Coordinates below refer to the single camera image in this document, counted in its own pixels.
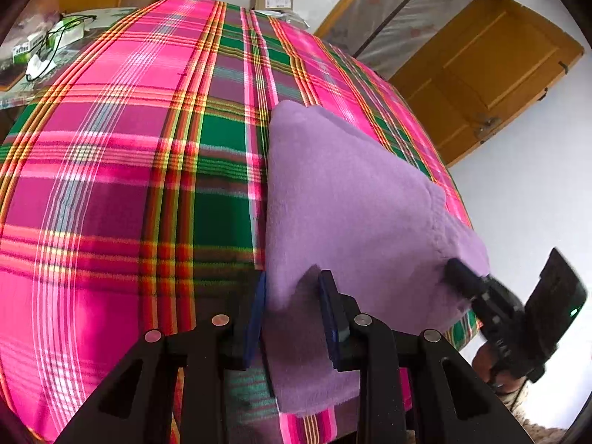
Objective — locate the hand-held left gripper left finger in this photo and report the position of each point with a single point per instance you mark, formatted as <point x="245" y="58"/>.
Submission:
<point x="256" y="314"/>

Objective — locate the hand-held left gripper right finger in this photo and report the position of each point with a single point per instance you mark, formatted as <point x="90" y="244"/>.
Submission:
<point x="330" y="319"/>

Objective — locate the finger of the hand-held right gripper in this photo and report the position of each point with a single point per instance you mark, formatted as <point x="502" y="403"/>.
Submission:
<point x="467" y="280"/>

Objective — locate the person's right forearm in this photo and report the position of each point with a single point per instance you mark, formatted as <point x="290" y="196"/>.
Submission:
<point x="532" y="421"/>

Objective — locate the person's right hand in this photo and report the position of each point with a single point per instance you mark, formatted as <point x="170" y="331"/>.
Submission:
<point x="483" y="365"/>

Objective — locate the pink plaid bed sheet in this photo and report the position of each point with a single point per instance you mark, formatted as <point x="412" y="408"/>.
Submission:
<point x="115" y="194"/>

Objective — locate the wooden door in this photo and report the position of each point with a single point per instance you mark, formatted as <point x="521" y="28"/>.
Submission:
<point x="490" y="69"/>

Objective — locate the clear plastic door curtain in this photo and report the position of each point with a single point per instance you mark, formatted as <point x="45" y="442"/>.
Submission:
<point x="407" y="14"/>

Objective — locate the grey parcel bags pile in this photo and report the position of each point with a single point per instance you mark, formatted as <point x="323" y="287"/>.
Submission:
<point x="286" y="17"/>

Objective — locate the crumpled white tissue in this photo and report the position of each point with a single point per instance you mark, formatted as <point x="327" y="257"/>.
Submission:
<point x="39" y="67"/>

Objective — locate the printed top folding table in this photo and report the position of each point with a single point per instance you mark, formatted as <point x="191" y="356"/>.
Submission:
<point x="106" y="21"/>

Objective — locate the green tissue pack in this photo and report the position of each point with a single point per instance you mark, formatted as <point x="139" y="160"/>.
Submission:
<point x="74" y="27"/>

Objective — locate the white green medicine box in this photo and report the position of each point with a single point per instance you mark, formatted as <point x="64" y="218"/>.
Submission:
<point x="32" y="48"/>

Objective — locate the wooden door frame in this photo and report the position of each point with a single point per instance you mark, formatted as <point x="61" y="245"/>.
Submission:
<point x="351" y="2"/>

